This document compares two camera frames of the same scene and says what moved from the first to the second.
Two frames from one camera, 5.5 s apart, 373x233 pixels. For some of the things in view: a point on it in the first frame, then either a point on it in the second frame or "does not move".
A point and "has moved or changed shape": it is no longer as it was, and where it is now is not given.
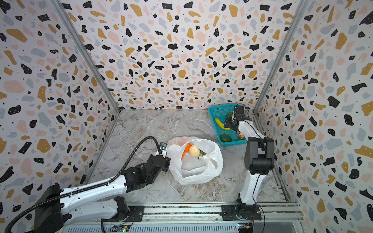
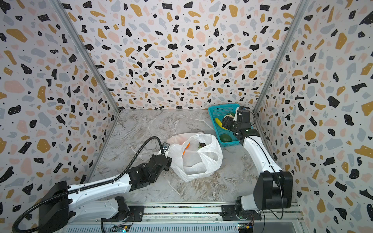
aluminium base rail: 204,218 does not move
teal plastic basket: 220,112 does not move
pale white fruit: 194,151 has moved or changed shape
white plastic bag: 193,160 has moved or changed shape
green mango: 225,138 does not move
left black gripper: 167,164 does not move
